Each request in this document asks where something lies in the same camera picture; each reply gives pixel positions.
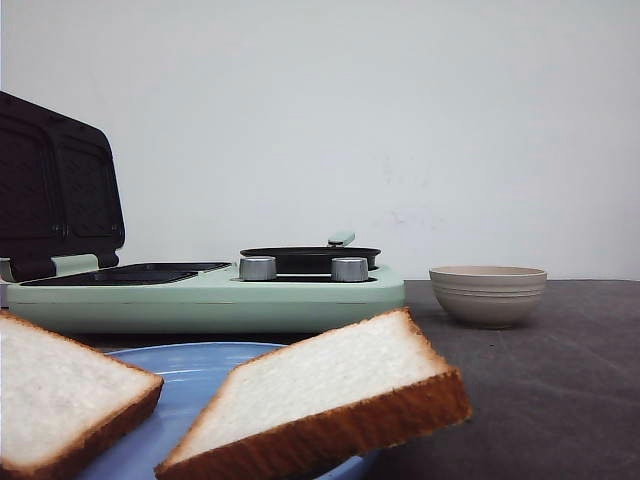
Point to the breakfast maker hinged lid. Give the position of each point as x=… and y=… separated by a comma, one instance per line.
x=59, y=193

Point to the left silver control knob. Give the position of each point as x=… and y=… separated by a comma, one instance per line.
x=258, y=268

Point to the mint green breakfast maker base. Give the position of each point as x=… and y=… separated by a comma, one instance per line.
x=194, y=298

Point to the blue plate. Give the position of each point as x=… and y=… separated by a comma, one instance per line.
x=192, y=372

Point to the white bread slice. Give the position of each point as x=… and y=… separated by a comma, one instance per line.
x=369, y=385
x=63, y=403

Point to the black frying pan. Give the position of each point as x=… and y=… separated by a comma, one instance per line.
x=315, y=259

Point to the silver control knob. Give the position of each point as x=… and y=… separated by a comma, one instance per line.
x=349, y=269
x=258, y=268

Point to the right silver control knob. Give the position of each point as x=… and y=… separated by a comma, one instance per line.
x=349, y=269

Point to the beige ribbed bowl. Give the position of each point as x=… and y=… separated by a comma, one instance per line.
x=488, y=296

